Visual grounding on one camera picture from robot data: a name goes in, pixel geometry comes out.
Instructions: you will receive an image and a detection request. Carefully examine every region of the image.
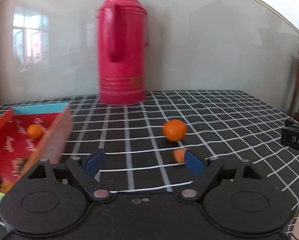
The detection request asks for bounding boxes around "small orange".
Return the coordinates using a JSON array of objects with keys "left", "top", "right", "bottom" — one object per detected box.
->
[{"left": 27, "top": 124, "right": 43, "bottom": 139}]

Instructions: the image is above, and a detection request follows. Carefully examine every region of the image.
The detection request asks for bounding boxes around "medium orange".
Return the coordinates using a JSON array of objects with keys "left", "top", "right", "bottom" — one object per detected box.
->
[{"left": 163, "top": 119, "right": 187, "bottom": 142}]

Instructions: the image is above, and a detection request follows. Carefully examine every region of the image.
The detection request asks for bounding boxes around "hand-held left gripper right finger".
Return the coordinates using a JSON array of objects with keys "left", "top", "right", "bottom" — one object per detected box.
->
[{"left": 177, "top": 149, "right": 267, "bottom": 203}]

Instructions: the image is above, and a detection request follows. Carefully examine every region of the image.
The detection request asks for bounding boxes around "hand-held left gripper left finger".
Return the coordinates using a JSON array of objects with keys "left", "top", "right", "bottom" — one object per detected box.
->
[{"left": 21, "top": 149, "right": 113, "bottom": 203}]

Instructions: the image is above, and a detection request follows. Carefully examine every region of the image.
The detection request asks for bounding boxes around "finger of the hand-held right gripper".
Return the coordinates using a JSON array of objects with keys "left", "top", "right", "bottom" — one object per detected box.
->
[{"left": 285, "top": 119, "right": 299, "bottom": 130}]

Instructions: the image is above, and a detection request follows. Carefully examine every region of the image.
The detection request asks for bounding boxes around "black white checked tablecloth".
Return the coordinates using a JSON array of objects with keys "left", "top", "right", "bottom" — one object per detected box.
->
[{"left": 0, "top": 90, "right": 299, "bottom": 240}]

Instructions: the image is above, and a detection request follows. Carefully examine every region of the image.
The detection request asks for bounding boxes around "colourful cardboard box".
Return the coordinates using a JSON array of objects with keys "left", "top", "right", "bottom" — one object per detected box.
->
[{"left": 0, "top": 102, "right": 73, "bottom": 212}]

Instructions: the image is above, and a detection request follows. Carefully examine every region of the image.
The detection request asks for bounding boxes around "red metal thermos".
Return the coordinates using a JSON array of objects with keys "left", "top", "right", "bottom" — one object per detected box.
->
[{"left": 96, "top": 0, "right": 150, "bottom": 105}]

